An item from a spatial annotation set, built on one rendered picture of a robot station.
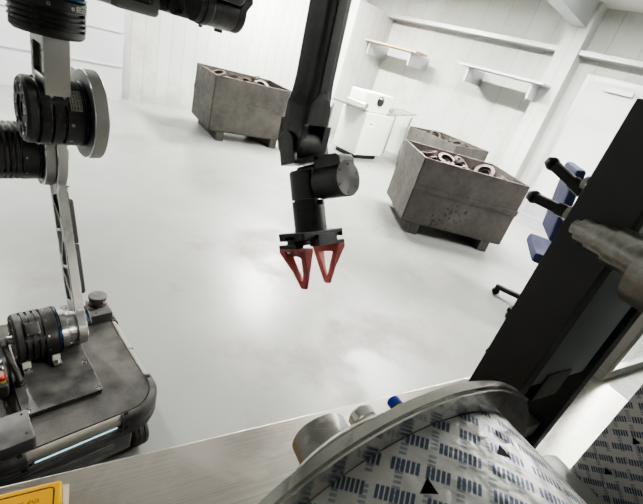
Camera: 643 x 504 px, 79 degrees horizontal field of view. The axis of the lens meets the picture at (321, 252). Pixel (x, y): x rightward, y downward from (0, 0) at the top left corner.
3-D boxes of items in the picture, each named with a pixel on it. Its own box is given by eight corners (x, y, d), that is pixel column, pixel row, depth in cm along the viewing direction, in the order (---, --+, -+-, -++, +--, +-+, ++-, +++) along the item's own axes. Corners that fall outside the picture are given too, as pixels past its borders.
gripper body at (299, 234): (344, 237, 72) (340, 196, 71) (303, 244, 64) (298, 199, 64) (319, 238, 76) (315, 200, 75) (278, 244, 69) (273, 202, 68)
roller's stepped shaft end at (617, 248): (573, 242, 35) (594, 209, 33) (645, 281, 30) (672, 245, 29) (553, 242, 33) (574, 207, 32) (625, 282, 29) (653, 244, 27)
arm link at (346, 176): (313, 136, 73) (277, 132, 67) (362, 121, 65) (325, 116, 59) (319, 201, 74) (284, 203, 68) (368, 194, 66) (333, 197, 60)
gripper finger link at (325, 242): (349, 281, 72) (344, 230, 71) (322, 289, 67) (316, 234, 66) (323, 279, 77) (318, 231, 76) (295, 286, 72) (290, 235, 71)
